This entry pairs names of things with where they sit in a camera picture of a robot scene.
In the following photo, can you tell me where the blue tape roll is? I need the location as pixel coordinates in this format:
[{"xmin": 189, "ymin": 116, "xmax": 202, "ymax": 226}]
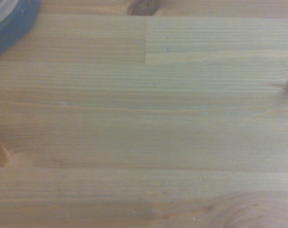
[{"xmin": 0, "ymin": 0, "xmax": 40, "ymax": 60}]

